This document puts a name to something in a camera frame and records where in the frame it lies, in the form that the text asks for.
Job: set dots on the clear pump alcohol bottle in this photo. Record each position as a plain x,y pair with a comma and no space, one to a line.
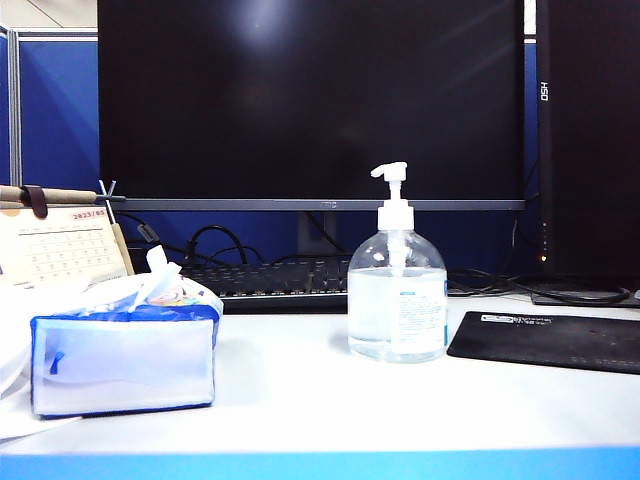
395,320

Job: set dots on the blue white tissue pack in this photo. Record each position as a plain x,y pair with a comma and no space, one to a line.
125,360

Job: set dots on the white tissue in pack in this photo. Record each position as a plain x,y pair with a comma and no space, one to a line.
157,272

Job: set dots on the black keyboard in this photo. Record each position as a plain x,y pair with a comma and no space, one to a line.
270,280

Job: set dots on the black AOC monitor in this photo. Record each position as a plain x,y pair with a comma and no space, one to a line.
300,100

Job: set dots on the black mouse pad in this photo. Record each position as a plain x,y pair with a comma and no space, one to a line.
550,340

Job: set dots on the beige desk calendar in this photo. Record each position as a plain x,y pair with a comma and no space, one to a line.
60,245

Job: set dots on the black HSD monitor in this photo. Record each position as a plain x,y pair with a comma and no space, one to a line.
590,150

